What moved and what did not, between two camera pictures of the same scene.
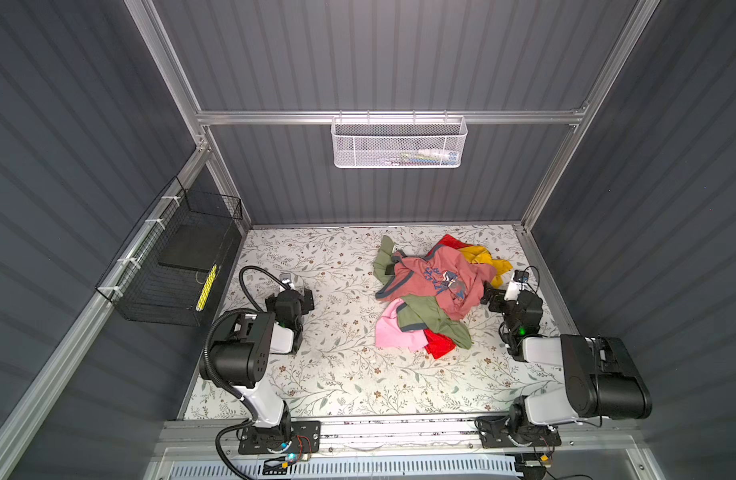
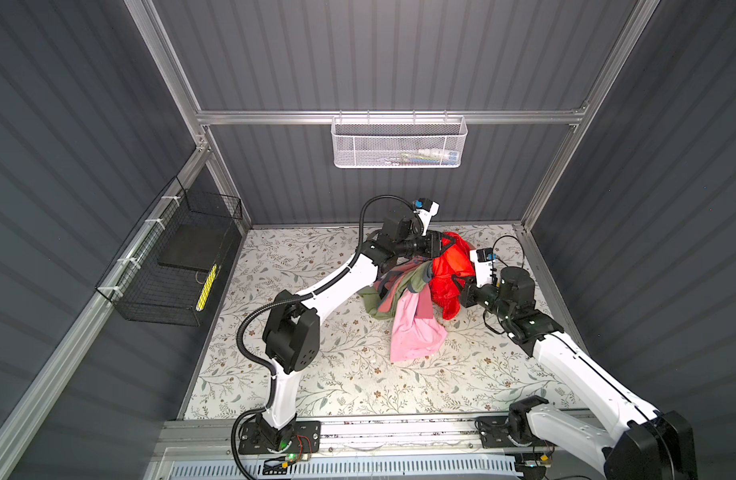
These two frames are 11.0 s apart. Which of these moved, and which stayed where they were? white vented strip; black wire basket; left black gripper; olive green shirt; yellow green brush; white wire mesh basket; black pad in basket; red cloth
Moved: left black gripper; olive green shirt; red cloth
Stayed: white vented strip; white wire mesh basket; black wire basket; black pad in basket; yellow green brush
